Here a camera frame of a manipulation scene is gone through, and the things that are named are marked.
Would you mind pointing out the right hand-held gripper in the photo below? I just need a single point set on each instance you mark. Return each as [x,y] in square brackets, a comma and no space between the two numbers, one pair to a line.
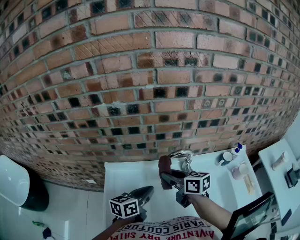
[196,184]

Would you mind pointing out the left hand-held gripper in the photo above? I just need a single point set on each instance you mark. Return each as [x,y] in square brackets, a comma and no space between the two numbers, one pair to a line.
[124,207]

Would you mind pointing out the dark red cloth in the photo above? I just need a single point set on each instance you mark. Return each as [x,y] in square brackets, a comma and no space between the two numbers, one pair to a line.
[164,164]

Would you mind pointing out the chrome faucet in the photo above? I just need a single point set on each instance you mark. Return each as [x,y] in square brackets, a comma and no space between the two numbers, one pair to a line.
[185,155]

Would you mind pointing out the person's left forearm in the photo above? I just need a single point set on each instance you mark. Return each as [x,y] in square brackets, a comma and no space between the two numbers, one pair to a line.
[110,230]

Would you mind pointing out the person's right forearm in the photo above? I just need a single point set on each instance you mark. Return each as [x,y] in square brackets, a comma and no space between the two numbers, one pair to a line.
[211,211]

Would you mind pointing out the white ceramic sink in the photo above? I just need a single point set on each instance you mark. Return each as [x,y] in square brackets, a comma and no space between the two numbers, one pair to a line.
[140,173]

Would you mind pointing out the person's white printed shirt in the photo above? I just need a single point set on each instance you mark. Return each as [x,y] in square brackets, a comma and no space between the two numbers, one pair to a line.
[168,230]

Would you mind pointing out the pink cup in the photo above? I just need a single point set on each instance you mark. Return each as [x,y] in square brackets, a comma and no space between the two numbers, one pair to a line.
[240,170]

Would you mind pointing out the white bottle with blue cap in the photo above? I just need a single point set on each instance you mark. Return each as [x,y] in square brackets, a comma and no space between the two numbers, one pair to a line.
[237,150]

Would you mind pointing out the black framed glass shelf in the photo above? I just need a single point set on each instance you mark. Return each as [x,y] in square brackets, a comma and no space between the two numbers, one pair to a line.
[248,218]

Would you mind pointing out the white side shelf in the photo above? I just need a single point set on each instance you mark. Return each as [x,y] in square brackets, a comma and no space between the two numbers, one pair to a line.
[276,187]

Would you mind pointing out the beige bottle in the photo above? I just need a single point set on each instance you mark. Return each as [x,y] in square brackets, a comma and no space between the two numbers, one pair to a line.
[280,160]

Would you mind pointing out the dark blue item on floor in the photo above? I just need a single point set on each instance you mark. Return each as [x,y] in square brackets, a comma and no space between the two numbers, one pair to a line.
[47,232]

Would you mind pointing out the green item on floor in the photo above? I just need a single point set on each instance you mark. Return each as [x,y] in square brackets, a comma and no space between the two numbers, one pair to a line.
[38,223]

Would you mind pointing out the black phone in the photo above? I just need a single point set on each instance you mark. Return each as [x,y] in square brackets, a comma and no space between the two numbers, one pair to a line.
[286,217]

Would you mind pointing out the black box device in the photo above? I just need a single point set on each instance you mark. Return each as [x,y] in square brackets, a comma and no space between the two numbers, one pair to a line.
[293,177]

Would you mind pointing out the white toilet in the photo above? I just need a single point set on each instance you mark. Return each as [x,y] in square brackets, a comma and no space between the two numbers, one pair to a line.
[12,182]

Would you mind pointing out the white wall plate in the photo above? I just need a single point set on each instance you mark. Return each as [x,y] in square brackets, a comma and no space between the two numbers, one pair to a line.
[90,181]

